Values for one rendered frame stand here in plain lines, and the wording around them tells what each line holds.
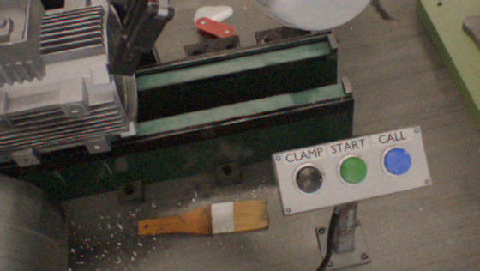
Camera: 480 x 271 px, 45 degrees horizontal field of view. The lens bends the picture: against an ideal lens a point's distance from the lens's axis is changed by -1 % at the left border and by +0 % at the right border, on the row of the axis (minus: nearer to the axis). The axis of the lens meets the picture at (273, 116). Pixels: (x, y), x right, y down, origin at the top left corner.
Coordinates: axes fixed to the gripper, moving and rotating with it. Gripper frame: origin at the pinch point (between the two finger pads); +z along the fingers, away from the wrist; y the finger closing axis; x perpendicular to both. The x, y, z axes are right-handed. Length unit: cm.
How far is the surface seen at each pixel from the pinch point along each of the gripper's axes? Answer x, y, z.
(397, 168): 26.1, 21.1, -10.9
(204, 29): 21.3, -29.2, 20.7
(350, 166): 21.3, 20.1, -8.9
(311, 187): 17.7, 21.3, -6.0
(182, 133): 11.5, 1.2, 13.8
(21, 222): -10.3, 20.5, 6.0
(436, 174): 51, 10, 6
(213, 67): 17.3, -10.9, 11.5
